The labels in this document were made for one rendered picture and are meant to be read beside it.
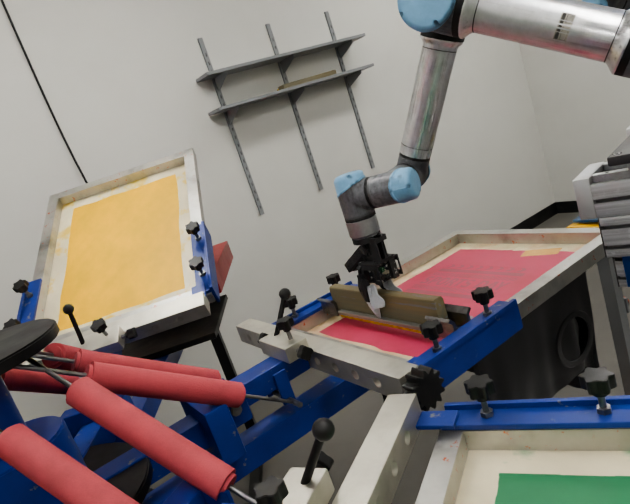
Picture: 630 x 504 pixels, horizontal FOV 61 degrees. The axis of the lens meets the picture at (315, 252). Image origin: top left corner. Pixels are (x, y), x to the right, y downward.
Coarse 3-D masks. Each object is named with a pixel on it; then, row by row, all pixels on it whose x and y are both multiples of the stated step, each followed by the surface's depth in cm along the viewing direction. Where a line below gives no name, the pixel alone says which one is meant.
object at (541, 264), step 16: (512, 256) 157; (528, 256) 153; (544, 256) 149; (560, 256) 145; (528, 272) 142; (544, 272) 138; (512, 288) 135; (464, 304) 135; (384, 336) 133; (400, 336) 130; (416, 336) 127; (400, 352) 122; (416, 352) 119
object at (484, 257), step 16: (448, 256) 176; (464, 256) 171; (480, 256) 166; (496, 256) 161; (432, 272) 166; (400, 288) 162; (352, 320) 150; (336, 336) 142; (352, 336) 139; (368, 336) 136
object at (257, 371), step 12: (264, 360) 120; (276, 360) 118; (300, 360) 119; (252, 372) 116; (264, 372) 114; (276, 372) 115; (288, 372) 117; (300, 372) 119; (252, 384) 112; (264, 384) 114
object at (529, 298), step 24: (456, 240) 185; (480, 240) 178; (504, 240) 170; (528, 240) 162; (552, 240) 155; (576, 240) 149; (600, 240) 137; (408, 264) 173; (576, 264) 129; (528, 288) 124; (552, 288) 124; (528, 312) 120
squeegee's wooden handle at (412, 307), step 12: (336, 288) 147; (348, 288) 143; (336, 300) 149; (348, 300) 144; (360, 300) 140; (384, 300) 131; (396, 300) 127; (408, 300) 123; (420, 300) 120; (432, 300) 117; (360, 312) 142; (372, 312) 137; (384, 312) 133; (396, 312) 129; (408, 312) 125; (420, 312) 121; (432, 312) 118; (444, 312) 118
